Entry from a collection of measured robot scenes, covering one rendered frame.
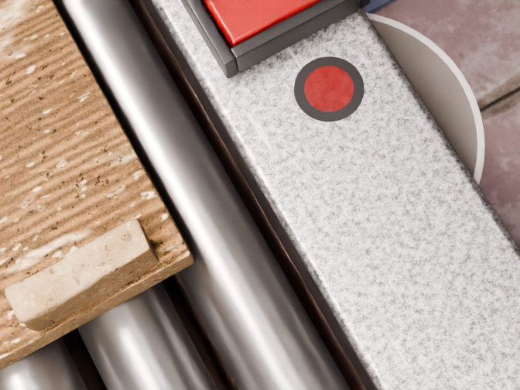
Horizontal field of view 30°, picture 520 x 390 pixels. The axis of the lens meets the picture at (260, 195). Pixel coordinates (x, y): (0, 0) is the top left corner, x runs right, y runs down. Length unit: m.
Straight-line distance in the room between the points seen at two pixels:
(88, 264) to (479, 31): 1.17
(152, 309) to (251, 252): 0.05
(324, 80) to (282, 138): 0.03
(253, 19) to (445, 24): 1.06
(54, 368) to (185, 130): 0.12
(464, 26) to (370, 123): 1.06
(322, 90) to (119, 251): 0.13
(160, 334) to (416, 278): 0.11
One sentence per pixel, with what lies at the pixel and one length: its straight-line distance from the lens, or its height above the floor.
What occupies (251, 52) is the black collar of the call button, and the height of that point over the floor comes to 0.93.
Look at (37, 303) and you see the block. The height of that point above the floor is 0.96.
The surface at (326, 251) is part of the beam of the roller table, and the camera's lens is 0.42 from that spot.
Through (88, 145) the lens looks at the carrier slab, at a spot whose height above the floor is 0.94.
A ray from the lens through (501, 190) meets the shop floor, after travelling 1.41.
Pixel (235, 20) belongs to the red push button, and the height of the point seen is 0.93.
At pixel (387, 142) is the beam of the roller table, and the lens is 0.44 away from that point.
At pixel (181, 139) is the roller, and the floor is 0.92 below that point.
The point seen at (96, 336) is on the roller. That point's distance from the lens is 0.42.
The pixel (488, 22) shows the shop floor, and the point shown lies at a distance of 1.50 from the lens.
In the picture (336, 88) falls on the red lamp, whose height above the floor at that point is 0.92.
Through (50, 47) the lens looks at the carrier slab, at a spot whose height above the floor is 0.94.
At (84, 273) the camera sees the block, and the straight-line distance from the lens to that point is 0.38.
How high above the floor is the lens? 1.32
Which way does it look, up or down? 73 degrees down
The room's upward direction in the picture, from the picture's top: 11 degrees counter-clockwise
